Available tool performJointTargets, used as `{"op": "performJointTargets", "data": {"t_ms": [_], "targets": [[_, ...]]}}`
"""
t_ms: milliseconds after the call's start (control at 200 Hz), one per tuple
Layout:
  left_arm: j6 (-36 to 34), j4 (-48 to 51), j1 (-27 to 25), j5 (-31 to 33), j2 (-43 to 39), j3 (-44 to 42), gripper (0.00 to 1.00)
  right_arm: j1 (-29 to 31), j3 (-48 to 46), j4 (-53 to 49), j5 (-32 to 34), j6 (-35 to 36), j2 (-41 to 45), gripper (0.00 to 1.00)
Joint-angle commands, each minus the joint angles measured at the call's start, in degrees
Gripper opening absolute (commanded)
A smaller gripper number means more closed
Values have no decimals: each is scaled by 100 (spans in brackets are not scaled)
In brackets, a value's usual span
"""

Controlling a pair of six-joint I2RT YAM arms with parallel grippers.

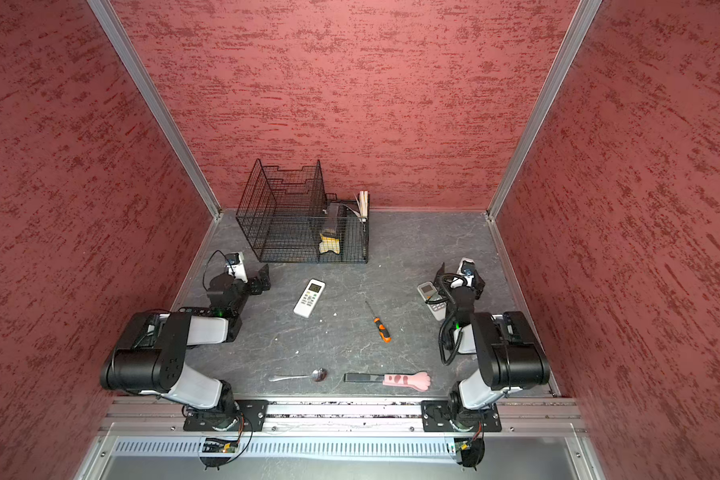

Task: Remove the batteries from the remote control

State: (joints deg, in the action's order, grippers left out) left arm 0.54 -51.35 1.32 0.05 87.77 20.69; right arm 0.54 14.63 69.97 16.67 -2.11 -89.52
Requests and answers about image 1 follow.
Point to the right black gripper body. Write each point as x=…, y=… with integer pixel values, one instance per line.
x=456, y=279

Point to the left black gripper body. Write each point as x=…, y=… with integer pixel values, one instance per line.
x=258, y=281

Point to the grey white remote control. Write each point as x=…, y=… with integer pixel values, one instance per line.
x=435, y=303

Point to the orange black screwdriver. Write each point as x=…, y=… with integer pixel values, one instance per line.
x=381, y=328

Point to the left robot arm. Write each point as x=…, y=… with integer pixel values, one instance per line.
x=149, y=358

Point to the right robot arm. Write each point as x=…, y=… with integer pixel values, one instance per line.
x=509, y=357

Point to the white air conditioner remote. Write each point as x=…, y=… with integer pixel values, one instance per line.
x=309, y=298

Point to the yellow black brush in basket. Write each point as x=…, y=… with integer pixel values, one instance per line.
x=330, y=234

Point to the pink cat paw spatula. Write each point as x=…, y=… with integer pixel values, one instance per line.
x=420, y=381

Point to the metal spoon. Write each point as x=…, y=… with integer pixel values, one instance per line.
x=317, y=375

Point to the wooden sticks in basket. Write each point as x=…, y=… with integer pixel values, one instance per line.
x=363, y=204

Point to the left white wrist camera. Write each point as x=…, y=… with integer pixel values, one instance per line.
x=235, y=266

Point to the black wire basket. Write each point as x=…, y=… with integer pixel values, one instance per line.
x=281, y=213

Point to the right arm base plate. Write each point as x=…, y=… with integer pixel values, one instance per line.
x=441, y=416

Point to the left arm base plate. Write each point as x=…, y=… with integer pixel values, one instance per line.
x=243, y=414

